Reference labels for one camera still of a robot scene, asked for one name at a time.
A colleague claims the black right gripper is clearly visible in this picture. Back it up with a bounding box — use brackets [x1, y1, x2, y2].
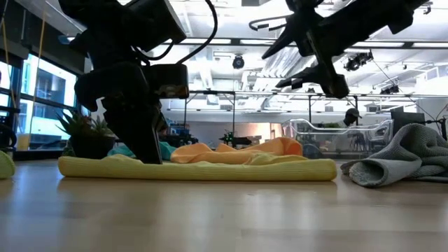
[260, 0, 389, 100]

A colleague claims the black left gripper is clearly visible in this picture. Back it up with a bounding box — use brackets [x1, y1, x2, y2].
[73, 62, 165, 165]

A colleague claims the teal microfiber towel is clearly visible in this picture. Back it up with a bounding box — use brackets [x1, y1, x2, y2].
[106, 141, 178, 162]

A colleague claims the yellow microfiber towel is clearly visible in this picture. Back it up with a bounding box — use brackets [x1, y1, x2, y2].
[57, 153, 338, 183]

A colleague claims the orange microfiber towel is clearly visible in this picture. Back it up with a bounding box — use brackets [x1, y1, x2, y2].
[170, 136, 304, 166]

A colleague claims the grey microfiber towel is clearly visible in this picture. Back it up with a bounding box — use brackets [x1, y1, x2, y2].
[339, 122, 448, 188]

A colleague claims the green microfiber towel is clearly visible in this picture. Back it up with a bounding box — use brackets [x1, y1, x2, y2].
[0, 150, 17, 181]

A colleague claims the potted succulent plant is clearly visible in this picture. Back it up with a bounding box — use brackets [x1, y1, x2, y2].
[55, 111, 118, 160]

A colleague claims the overhead bar with light strips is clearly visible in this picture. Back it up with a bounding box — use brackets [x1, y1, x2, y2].
[164, 36, 448, 50]

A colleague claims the person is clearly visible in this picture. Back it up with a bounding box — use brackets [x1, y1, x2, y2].
[335, 107, 363, 129]

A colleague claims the clear plastic bin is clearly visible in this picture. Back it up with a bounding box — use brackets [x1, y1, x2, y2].
[281, 118, 395, 160]

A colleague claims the large window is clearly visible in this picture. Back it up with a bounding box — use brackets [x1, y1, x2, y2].
[0, 52, 85, 152]

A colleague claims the black computer monitor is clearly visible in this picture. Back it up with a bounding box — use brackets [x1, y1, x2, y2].
[390, 106, 426, 137]

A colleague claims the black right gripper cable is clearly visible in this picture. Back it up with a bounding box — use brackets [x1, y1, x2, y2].
[248, 13, 295, 32]

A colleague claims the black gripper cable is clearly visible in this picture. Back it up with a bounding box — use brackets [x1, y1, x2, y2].
[248, 13, 295, 32]
[132, 0, 218, 66]

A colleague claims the black background rig frame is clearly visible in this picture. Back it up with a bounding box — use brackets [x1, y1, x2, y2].
[183, 89, 361, 144]

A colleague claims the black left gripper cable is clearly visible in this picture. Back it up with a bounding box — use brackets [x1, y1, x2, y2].
[132, 0, 218, 66]

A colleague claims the yellow power cord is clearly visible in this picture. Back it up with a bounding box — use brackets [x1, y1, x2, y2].
[29, 9, 48, 141]

